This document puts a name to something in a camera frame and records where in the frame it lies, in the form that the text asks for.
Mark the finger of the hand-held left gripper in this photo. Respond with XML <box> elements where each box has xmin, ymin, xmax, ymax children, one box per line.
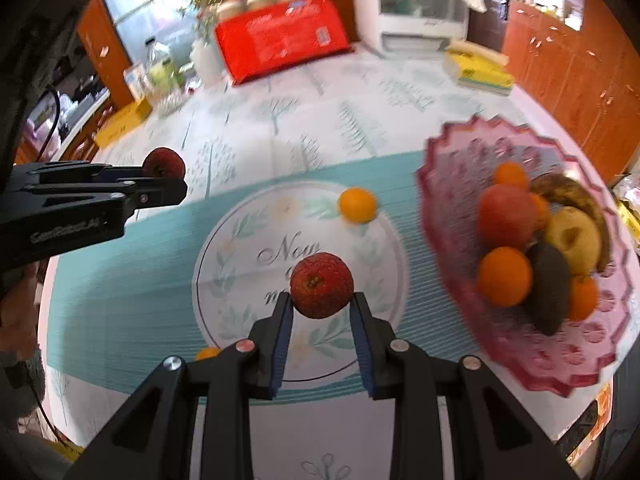
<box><xmin>22</xmin><ymin>177</ymin><xmax>188</xmax><ymax>216</ymax></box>
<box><xmin>15</xmin><ymin>161</ymin><xmax>151</xmax><ymax>186</ymax></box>

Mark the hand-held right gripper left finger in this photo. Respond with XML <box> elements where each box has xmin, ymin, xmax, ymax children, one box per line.
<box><xmin>62</xmin><ymin>291</ymin><xmax>295</xmax><ymax>480</ymax></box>

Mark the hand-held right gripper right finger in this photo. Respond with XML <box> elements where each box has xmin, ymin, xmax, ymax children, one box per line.
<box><xmin>348</xmin><ymin>291</ymin><xmax>581</xmax><ymax>480</ymax></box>

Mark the dark avocado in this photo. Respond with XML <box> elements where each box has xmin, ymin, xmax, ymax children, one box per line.
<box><xmin>525</xmin><ymin>242</ymin><xmax>572</xmax><ymax>337</ymax></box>

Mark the pink plastic fruit plate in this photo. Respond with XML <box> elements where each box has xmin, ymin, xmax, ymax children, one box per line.
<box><xmin>416</xmin><ymin>114</ymin><xmax>636</xmax><ymax>397</ymax></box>

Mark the overripe brown banana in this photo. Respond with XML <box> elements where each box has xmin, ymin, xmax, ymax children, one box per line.
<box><xmin>530</xmin><ymin>174</ymin><xmax>613</xmax><ymax>271</ymax></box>

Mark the flat yellow box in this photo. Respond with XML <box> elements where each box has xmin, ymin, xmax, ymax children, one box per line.
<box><xmin>93</xmin><ymin>99</ymin><xmax>153</xmax><ymax>148</ymax></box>

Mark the teal striped placemat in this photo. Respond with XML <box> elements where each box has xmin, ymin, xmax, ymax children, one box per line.
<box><xmin>37</xmin><ymin>147</ymin><xmax>501</xmax><ymax>406</ymax></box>

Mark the clear drinking glass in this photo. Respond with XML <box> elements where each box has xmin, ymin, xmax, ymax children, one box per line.
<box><xmin>155</xmin><ymin>85</ymin><xmax>188</xmax><ymax>116</ymax></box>

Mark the small white blue carton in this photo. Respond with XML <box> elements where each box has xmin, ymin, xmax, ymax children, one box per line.
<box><xmin>122</xmin><ymin>62</ymin><xmax>151</xmax><ymax>103</ymax></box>

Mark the kitchen shelf unit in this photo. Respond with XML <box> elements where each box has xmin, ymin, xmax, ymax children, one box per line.
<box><xmin>20</xmin><ymin>45</ymin><xmax>111</xmax><ymax>161</ymax></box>

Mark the clear bottle green label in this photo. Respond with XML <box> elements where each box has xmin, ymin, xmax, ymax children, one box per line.
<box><xmin>142</xmin><ymin>37</ymin><xmax>183</xmax><ymax>96</ymax></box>

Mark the white squeeze bottle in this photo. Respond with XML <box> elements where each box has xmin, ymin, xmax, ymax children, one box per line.
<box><xmin>191</xmin><ymin>37</ymin><xmax>223</xmax><ymax>86</ymax></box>

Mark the large red apple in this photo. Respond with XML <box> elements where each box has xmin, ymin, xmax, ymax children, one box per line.
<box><xmin>477</xmin><ymin>183</ymin><xmax>538</xmax><ymax>251</ymax></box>

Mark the red pack of jars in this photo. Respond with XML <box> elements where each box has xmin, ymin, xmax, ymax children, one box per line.
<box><xmin>212</xmin><ymin>0</ymin><xmax>353</xmax><ymax>86</ymax></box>

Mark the yellow apple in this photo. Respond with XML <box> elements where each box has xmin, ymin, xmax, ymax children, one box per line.
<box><xmin>544</xmin><ymin>206</ymin><xmax>602</xmax><ymax>276</ymax></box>

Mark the yellow green box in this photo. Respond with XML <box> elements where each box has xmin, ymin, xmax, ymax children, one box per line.
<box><xmin>445</xmin><ymin>52</ymin><xmax>516</xmax><ymax>97</ymax></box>

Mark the yellow packet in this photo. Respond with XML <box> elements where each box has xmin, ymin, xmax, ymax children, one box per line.
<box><xmin>612</xmin><ymin>175</ymin><xmax>640</xmax><ymax>241</ymax></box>

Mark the white countertop cabinet appliance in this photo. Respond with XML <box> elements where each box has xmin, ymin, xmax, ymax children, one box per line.
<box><xmin>357</xmin><ymin>0</ymin><xmax>471</xmax><ymax>58</ymax></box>

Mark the cream long box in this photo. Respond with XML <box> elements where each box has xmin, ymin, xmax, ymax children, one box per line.
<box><xmin>447</xmin><ymin>40</ymin><xmax>510</xmax><ymax>66</ymax></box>

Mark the dark wooden entrance door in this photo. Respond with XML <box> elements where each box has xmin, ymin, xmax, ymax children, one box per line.
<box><xmin>467</xmin><ymin>0</ymin><xmax>511</xmax><ymax>53</ymax></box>

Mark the brown wooden cabinet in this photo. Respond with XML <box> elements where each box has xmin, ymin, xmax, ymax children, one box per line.
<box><xmin>500</xmin><ymin>0</ymin><xmax>640</xmax><ymax>186</ymax></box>

